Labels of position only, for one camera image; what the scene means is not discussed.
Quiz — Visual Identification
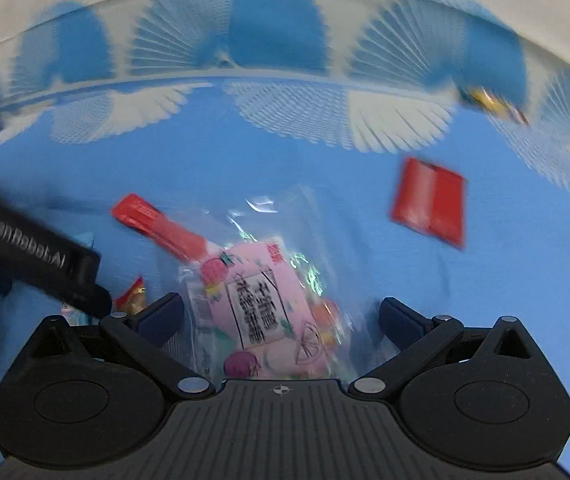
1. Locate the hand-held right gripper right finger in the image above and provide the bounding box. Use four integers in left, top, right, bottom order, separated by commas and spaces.
347, 296, 548, 401

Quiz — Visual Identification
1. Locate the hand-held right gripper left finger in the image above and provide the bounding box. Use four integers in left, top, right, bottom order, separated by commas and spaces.
15, 292, 216, 401

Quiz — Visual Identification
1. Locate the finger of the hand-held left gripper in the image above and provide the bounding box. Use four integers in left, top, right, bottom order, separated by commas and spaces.
65, 285, 113, 318

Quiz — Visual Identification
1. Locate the white blue snack packet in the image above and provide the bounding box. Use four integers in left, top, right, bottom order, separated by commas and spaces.
61, 301, 100, 326

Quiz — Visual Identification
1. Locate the red yellow snack packet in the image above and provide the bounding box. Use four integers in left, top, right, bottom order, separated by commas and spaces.
114, 276, 148, 316

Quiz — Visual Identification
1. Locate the red stick snack packet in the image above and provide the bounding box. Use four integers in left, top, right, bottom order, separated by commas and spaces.
111, 193, 226, 263

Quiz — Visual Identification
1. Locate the clear candy bag pink label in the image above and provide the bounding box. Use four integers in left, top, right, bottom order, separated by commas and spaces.
177, 185, 381, 381

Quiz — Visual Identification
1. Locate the blue fan-print bedsheet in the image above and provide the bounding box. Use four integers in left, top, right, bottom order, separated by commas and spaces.
0, 0, 570, 480

